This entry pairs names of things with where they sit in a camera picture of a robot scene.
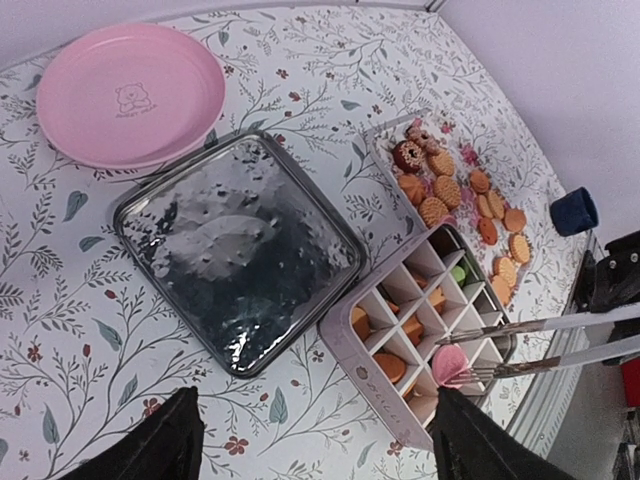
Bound chocolate sprinkle donut cookie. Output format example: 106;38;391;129
392;140;427;174

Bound metal tongs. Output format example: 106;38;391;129
434;302;640;389

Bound brown flower donut cookie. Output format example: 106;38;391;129
406;126;441;156

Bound floral cookie tray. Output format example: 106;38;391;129
370;113;532;306

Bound round cracker cookie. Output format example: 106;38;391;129
427;149;455;177
433;176;461;210
418;197;449;228

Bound silver tin lid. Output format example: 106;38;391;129
113;131;366;378

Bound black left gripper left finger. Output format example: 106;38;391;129
64;387;204;480

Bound dark blue mug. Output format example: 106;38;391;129
549;187;599;237

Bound green sandwich cookie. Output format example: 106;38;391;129
451;265;469;287

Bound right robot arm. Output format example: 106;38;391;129
574;231;639;313

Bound pink divided cookie tin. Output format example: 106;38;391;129
319;224;509;450

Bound small swirl butter cookie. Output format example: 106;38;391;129
397;174;427;206

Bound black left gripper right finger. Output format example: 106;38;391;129
431;387;571;480

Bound pink plate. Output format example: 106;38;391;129
36;24;226;170

